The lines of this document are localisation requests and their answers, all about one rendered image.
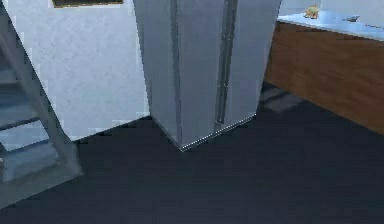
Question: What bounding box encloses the grey steel fridge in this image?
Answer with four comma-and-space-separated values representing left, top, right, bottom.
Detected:
132, 0, 283, 153

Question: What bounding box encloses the brown wooden kitchen counter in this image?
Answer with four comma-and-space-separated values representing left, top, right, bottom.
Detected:
264, 9, 384, 136

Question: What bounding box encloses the yellow orange food item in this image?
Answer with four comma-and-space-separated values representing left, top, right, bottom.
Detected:
303, 3, 321, 20

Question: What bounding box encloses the grey metal shelf unit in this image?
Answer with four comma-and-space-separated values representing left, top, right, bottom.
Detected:
0, 2, 84, 210

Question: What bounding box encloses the grey fridge door handle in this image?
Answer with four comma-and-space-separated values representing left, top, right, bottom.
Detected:
219, 0, 240, 125
214, 0, 234, 125

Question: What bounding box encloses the dark framed wall picture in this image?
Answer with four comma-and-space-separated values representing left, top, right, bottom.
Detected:
51, 0, 125, 9

